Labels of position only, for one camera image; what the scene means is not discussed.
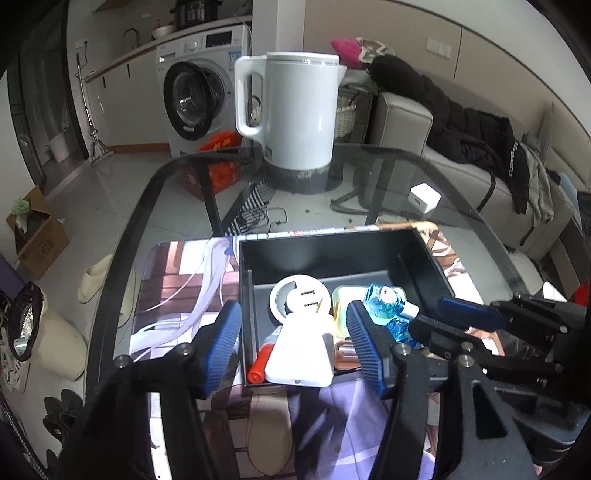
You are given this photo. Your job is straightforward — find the white electric kettle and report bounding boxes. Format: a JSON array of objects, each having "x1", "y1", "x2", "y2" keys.
[{"x1": 233, "y1": 52, "x2": 348, "y2": 195}]

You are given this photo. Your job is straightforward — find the black leaf-shaped object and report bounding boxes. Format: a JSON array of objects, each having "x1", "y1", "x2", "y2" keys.
[{"x1": 44, "y1": 388, "x2": 84, "y2": 439}]

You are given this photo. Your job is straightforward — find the pink cushion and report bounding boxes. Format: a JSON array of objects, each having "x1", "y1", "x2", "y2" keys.
[{"x1": 331, "y1": 38, "x2": 365, "y2": 70}]

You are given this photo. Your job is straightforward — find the white wicker basket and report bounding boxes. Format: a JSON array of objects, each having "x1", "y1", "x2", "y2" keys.
[{"x1": 333, "y1": 85, "x2": 374, "y2": 139}]

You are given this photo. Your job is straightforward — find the black cable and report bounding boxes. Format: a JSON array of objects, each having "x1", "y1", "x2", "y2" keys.
[{"x1": 265, "y1": 208, "x2": 289, "y2": 232}]

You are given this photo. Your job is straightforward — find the white charger adapter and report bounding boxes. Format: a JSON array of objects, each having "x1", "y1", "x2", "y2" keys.
[{"x1": 407, "y1": 184, "x2": 441, "y2": 215}]

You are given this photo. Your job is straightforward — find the white waste bin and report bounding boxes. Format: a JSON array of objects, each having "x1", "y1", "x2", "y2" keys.
[{"x1": 46, "y1": 131, "x2": 70, "y2": 162}]

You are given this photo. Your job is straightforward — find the patterned plush cushion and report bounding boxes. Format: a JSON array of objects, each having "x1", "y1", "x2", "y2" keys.
[{"x1": 358, "y1": 39, "x2": 395, "y2": 63}]

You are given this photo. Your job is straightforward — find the red marker pen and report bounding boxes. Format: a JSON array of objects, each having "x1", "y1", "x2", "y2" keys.
[{"x1": 247, "y1": 335, "x2": 280, "y2": 385}]

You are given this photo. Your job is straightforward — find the brown cardboard box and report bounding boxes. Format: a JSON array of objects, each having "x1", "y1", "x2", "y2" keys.
[{"x1": 6, "y1": 185, "x2": 70, "y2": 280}]

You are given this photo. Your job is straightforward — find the black round lamp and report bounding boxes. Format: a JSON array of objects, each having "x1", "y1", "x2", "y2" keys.
[{"x1": 9, "y1": 281, "x2": 47, "y2": 361}]

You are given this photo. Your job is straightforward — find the beige sofa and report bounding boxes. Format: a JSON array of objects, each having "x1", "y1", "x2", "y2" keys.
[{"x1": 369, "y1": 90, "x2": 591, "y2": 287}]

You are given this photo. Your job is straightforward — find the white washing machine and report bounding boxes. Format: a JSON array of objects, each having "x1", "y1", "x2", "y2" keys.
[{"x1": 156, "y1": 24, "x2": 252, "y2": 160}]

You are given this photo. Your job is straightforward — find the red bag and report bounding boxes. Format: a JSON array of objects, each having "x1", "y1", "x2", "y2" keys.
[{"x1": 187, "y1": 130, "x2": 245, "y2": 195}]

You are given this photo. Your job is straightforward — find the flat mop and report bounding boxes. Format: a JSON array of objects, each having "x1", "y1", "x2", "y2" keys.
[{"x1": 75, "y1": 52, "x2": 112, "y2": 162}]

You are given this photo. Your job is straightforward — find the dark door frame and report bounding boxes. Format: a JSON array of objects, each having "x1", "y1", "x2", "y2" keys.
[{"x1": 7, "y1": 0, "x2": 90, "y2": 190}]

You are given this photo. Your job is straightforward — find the black padded jacket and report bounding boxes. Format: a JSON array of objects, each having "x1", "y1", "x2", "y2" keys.
[{"x1": 367, "y1": 55, "x2": 529, "y2": 215}]

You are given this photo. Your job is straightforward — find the beige slipper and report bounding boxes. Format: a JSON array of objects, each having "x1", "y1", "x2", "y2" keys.
[{"x1": 78, "y1": 254, "x2": 114, "y2": 303}]

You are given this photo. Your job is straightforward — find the white power bank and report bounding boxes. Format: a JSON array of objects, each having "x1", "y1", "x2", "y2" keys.
[{"x1": 265, "y1": 314, "x2": 335, "y2": 387}]

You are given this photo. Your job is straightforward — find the black cardboard box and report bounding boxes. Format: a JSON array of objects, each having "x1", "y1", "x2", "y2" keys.
[{"x1": 238, "y1": 227, "x2": 455, "y2": 386}]

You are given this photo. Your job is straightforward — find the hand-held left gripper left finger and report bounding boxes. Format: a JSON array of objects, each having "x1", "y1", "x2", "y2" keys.
[{"x1": 58, "y1": 300, "x2": 244, "y2": 480}]

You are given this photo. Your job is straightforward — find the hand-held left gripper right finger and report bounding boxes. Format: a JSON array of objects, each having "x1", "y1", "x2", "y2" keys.
[{"x1": 345, "y1": 300, "x2": 542, "y2": 480}]

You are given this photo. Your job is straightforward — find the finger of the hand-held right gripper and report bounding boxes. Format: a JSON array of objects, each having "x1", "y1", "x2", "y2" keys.
[
  {"x1": 409, "y1": 316, "x2": 495, "y2": 361},
  {"x1": 436, "y1": 295, "x2": 523, "y2": 331}
]

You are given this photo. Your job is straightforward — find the white kitchen base cabinets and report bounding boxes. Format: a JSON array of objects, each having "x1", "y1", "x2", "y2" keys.
[{"x1": 83, "y1": 44, "x2": 160, "y2": 148}]

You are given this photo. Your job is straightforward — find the black white striped object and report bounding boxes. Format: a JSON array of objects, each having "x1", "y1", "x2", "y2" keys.
[{"x1": 228, "y1": 182, "x2": 275, "y2": 236}]

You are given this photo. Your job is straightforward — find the blue plastic wrapper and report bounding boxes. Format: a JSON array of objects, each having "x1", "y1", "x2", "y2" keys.
[{"x1": 365, "y1": 283, "x2": 423, "y2": 349}]

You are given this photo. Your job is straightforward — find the yellow-green plastic container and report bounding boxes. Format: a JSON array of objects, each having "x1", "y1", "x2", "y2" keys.
[{"x1": 332, "y1": 285, "x2": 409, "y2": 340}]

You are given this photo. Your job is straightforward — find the grey garment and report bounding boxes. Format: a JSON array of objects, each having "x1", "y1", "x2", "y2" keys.
[{"x1": 517, "y1": 134, "x2": 561, "y2": 227}]

